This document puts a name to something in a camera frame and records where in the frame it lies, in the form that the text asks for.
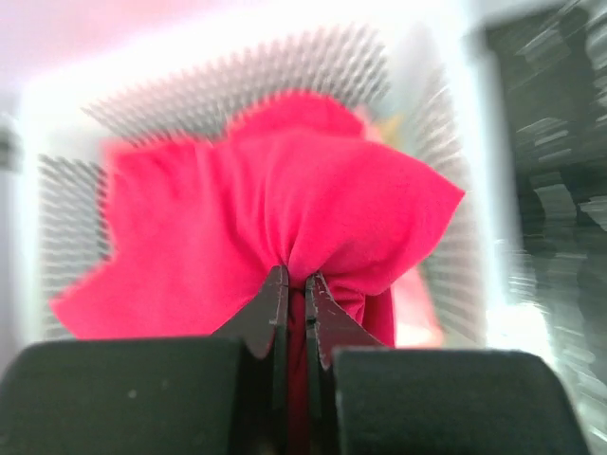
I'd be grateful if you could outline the red t shirt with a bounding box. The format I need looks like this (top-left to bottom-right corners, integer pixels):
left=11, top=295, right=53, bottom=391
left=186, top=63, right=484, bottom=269
left=48, top=89, right=467, bottom=455

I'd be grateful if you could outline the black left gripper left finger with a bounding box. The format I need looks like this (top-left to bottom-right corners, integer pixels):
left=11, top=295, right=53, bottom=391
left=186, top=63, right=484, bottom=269
left=1, top=266, right=289, bottom=455

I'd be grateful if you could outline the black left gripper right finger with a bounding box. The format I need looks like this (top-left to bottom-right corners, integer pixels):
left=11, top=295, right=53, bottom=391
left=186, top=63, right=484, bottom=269
left=305, top=274, right=589, bottom=455

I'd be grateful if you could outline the white plastic basket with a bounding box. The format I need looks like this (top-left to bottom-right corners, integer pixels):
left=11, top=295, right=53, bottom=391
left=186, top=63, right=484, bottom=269
left=37, top=23, right=470, bottom=342

